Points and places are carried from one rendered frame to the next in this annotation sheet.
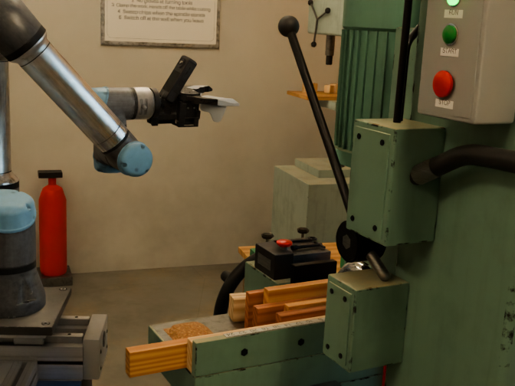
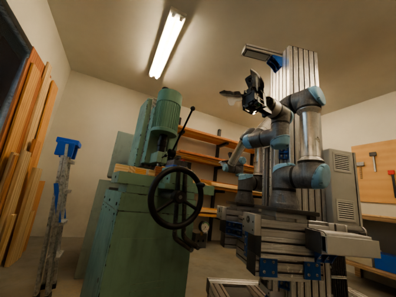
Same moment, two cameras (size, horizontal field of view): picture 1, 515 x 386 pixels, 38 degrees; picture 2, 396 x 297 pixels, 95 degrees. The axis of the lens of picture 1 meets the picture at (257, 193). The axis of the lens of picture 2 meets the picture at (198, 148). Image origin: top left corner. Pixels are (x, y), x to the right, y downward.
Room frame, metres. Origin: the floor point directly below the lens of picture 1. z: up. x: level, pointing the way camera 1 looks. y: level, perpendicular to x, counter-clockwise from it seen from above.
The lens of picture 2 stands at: (2.41, -0.04, 0.82)
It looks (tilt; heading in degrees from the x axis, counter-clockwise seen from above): 15 degrees up; 176
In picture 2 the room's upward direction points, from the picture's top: 7 degrees clockwise
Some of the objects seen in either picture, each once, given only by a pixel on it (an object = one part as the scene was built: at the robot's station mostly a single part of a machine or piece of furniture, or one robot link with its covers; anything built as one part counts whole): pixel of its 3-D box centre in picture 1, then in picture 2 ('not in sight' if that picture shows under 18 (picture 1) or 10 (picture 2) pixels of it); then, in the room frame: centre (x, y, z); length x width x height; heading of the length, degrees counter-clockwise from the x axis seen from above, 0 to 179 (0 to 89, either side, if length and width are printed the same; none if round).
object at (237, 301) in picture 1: (241, 306); not in sight; (1.25, 0.02, 0.92); 0.04 x 0.03 x 0.04; 107
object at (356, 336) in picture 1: (363, 318); not in sight; (0.99, -0.16, 1.02); 0.09 x 0.07 x 0.12; 118
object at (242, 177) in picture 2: not in sight; (246, 181); (0.97, 0.47, 0.98); 0.13 x 0.12 x 0.14; 109
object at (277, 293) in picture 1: (308, 302); not in sight; (1.25, -0.10, 0.94); 0.17 x 0.02 x 0.07; 118
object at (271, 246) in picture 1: (290, 253); (179, 164); (1.37, -0.07, 0.99); 0.13 x 0.11 x 0.06; 118
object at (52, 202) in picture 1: (52, 227); not in sight; (3.80, 1.07, 0.30); 0.19 x 0.18 x 0.60; 20
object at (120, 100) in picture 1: (109, 105); (280, 114); (1.71, 0.35, 1.21); 0.11 x 0.08 x 0.09; 121
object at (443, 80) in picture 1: (442, 83); not in sight; (0.86, -0.20, 1.36); 0.03 x 0.01 x 0.03; 28
